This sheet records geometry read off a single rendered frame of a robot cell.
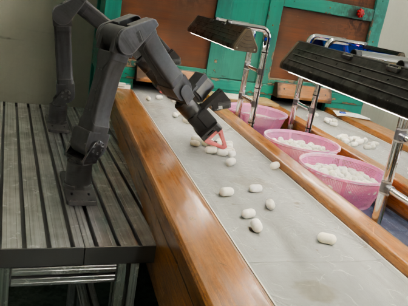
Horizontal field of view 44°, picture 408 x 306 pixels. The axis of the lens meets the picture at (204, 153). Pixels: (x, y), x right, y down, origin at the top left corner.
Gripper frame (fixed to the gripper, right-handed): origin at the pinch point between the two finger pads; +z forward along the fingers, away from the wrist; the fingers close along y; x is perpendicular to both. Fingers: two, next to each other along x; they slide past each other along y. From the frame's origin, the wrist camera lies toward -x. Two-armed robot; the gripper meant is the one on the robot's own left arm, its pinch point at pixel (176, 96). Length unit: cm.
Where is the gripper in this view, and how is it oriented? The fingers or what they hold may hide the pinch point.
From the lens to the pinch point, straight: 189.4
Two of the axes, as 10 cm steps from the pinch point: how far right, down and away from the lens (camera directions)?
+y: -2.6, -3.1, 9.1
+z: 6.2, 6.7, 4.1
